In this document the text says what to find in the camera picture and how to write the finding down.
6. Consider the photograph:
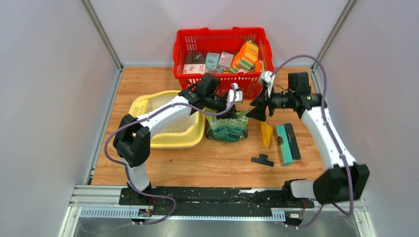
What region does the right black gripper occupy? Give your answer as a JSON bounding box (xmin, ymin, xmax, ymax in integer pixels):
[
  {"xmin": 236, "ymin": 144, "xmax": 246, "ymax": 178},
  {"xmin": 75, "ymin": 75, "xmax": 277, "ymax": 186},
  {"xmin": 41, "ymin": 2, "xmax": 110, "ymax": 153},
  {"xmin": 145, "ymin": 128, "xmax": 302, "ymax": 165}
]
[{"xmin": 246, "ymin": 83, "xmax": 295, "ymax": 121}]

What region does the yellow plastic scoop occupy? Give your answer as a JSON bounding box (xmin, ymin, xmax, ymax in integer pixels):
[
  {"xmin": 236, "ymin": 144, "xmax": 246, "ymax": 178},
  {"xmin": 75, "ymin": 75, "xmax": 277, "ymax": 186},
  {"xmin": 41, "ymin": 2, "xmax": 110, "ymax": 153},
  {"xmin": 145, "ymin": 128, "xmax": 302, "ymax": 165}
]
[{"xmin": 260, "ymin": 121, "xmax": 273, "ymax": 148}]

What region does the green litter bag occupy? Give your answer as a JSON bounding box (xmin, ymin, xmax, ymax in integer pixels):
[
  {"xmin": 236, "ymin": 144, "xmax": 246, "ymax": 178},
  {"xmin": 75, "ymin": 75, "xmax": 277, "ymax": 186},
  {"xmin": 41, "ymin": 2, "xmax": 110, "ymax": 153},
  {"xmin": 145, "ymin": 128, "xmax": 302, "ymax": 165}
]
[{"xmin": 205, "ymin": 110, "xmax": 249, "ymax": 143}]

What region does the black bag clip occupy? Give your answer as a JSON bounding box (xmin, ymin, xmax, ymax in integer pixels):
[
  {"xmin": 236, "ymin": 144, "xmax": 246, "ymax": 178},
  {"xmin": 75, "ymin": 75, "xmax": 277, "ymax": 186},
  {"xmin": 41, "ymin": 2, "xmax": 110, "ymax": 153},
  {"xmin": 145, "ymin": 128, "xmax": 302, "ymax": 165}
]
[{"xmin": 251, "ymin": 154, "xmax": 274, "ymax": 167}]

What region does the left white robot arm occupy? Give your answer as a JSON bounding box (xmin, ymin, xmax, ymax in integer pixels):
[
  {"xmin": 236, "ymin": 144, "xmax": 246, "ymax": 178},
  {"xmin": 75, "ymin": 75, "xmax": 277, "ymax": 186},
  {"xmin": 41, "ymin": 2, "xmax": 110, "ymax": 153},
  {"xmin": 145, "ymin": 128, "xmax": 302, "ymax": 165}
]
[{"xmin": 105, "ymin": 74, "xmax": 244, "ymax": 205}]

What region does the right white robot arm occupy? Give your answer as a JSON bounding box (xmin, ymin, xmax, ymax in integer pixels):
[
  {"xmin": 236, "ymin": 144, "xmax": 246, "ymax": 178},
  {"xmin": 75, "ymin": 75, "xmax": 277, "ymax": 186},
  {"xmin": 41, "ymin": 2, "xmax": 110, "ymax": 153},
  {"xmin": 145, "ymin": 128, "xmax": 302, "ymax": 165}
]
[{"xmin": 247, "ymin": 71, "xmax": 370, "ymax": 207}]

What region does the yellow litter box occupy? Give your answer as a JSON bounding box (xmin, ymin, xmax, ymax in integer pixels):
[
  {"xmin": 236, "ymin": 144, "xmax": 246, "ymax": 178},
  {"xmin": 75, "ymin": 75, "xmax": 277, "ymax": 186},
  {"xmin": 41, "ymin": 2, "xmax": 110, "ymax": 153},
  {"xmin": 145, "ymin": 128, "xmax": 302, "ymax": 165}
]
[{"xmin": 129, "ymin": 90, "xmax": 206, "ymax": 149}]

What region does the white red small box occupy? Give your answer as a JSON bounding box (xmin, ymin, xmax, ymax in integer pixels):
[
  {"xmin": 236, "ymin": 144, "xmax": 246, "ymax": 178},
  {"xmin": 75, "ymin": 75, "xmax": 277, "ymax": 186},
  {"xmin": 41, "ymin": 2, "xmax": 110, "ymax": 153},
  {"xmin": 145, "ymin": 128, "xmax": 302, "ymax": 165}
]
[{"xmin": 182, "ymin": 64, "xmax": 206, "ymax": 75}]

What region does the teal small box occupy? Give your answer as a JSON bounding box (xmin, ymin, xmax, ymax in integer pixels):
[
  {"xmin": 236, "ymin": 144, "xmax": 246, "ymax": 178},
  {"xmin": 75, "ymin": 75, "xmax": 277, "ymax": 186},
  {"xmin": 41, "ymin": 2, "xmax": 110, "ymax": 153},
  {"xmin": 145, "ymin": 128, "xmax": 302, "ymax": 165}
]
[{"xmin": 205, "ymin": 52, "xmax": 220, "ymax": 69}]

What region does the pink grey small box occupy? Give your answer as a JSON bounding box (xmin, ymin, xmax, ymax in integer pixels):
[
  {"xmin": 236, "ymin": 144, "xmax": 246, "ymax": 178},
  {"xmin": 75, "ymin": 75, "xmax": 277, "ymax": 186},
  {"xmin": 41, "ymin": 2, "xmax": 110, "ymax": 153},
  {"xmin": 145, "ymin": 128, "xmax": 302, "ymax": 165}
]
[{"xmin": 217, "ymin": 52, "xmax": 234, "ymax": 71}]

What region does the teal rectangular box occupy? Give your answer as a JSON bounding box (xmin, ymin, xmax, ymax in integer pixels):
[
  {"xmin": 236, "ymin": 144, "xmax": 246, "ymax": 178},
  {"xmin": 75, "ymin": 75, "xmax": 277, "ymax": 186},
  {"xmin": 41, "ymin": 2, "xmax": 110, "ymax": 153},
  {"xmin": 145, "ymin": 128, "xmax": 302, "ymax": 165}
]
[{"xmin": 275, "ymin": 125, "xmax": 293, "ymax": 166}]

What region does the dark brown box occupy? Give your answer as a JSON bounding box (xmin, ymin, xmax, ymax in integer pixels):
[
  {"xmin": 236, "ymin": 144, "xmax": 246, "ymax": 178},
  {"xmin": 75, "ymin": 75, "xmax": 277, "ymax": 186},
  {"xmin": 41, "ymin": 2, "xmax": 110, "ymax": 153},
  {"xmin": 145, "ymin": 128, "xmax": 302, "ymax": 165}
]
[{"xmin": 185, "ymin": 52, "xmax": 206, "ymax": 64}]

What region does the orange small packet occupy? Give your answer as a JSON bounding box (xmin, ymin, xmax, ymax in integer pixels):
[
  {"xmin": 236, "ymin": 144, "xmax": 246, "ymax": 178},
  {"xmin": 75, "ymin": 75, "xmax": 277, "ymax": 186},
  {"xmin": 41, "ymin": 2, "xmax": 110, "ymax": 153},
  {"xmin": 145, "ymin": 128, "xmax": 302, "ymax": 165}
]
[{"xmin": 253, "ymin": 59, "xmax": 264, "ymax": 73}]

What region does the orange green striped sponge pack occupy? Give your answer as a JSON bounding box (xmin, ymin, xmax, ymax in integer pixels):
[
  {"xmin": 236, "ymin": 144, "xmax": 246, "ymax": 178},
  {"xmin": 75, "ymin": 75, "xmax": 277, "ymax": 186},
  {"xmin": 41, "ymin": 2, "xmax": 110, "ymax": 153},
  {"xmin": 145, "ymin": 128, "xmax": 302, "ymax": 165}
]
[{"xmin": 229, "ymin": 39, "xmax": 259, "ymax": 74}]

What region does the red plastic shopping basket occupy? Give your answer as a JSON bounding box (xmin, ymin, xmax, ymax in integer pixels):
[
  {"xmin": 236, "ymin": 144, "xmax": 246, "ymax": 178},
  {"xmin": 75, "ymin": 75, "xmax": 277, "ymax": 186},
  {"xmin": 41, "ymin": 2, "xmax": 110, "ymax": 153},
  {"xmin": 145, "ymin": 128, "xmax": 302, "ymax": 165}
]
[{"xmin": 173, "ymin": 27, "xmax": 274, "ymax": 99}]

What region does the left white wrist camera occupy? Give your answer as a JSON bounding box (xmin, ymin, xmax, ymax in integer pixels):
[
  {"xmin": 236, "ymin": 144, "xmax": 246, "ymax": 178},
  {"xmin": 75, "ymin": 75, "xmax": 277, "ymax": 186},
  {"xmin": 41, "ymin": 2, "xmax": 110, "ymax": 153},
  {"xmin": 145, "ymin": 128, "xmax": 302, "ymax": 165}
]
[{"xmin": 227, "ymin": 83, "xmax": 244, "ymax": 106}]

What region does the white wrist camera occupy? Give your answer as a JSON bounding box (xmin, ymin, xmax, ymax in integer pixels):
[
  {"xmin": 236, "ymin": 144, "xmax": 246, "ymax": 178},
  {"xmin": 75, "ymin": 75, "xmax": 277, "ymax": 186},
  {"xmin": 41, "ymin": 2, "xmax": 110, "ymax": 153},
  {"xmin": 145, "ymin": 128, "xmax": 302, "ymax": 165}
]
[
  {"xmin": 258, "ymin": 71, "xmax": 275, "ymax": 98},
  {"xmin": 227, "ymin": 83, "xmax": 244, "ymax": 106}
]

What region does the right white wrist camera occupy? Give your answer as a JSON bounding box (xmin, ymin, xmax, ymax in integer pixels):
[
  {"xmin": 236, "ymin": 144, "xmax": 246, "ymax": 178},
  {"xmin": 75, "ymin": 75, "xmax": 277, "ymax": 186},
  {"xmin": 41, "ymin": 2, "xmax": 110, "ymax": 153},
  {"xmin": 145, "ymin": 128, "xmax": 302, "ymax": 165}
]
[{"xmin": 258, "ymin": 71, "xmax": 275, "ymax": 98}]

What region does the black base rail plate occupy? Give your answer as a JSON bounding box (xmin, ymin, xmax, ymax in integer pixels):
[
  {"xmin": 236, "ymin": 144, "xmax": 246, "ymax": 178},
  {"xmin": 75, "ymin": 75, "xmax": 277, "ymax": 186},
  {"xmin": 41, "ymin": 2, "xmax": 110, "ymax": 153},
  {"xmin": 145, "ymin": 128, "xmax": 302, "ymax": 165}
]
[{"xmin": 119, "ymin": 186, "xmax": 315, "ymax": 221}]

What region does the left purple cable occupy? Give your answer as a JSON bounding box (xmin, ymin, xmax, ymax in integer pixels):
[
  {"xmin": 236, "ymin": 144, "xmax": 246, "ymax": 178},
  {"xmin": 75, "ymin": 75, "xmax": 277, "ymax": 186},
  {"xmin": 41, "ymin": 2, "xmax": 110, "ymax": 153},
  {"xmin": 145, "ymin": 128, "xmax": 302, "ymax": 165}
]
[{"xmin": 103, "ymin": 85, "xmax": 238, "ymax": 226}]

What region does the purple cable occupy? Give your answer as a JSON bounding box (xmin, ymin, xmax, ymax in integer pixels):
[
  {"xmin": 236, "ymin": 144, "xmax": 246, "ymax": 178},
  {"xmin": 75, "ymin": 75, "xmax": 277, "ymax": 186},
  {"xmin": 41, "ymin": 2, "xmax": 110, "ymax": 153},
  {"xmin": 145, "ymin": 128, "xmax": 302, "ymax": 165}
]
[
  {"xmin": 103, "ymin": 85, "xmax": 238, "ymax": 226},
  {"xmin": 271, "ymin": 54, "xmax": 356, "ymax": 229}
]

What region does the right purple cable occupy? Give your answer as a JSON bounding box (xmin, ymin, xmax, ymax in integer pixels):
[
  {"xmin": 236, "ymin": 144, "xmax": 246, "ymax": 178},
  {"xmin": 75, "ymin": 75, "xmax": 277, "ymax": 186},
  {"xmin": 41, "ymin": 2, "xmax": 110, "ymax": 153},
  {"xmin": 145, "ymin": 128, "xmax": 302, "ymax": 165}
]
[{"xmin": 271, "ymin": 54, "xmax": 356, "ymax": 229}]

